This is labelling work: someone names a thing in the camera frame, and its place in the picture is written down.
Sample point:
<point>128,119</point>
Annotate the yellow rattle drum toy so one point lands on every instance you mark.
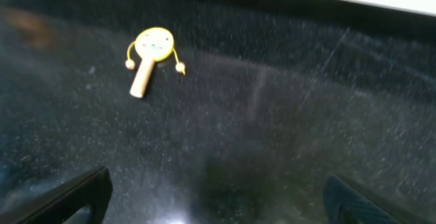
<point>154,45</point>

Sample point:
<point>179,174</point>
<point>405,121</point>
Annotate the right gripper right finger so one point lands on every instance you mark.
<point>351,207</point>

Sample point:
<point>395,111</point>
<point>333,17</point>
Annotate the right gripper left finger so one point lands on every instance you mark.
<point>78,196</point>

